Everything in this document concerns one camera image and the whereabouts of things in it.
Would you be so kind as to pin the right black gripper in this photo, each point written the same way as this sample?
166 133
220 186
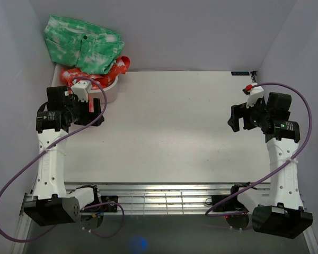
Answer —
240 110

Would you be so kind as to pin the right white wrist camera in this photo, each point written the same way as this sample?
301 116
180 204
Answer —
254 93

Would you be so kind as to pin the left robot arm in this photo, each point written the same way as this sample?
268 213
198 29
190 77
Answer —
51 204

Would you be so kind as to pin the dark table label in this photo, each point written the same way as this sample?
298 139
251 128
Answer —
240 73

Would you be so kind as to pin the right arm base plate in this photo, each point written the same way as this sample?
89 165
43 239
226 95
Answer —
232 205

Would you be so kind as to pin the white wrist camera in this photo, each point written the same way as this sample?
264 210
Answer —
254 93
81 90

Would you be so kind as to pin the aluminium rail frame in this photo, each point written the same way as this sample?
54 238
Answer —
165 218

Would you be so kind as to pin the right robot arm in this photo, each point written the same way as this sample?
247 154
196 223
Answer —
281 213

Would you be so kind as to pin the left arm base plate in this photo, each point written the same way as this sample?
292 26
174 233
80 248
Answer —
111 208

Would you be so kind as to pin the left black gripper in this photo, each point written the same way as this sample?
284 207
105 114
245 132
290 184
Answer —
89 116

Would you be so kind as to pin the orange tie-dye trousers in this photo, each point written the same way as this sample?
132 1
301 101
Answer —
67 77

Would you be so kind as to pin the green tie-dye trousers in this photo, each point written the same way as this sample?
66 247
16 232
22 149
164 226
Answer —
73 43

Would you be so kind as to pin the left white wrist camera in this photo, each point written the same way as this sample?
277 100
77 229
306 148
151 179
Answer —
81 90

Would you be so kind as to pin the white plastic basket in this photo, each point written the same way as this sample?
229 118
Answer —
111 92

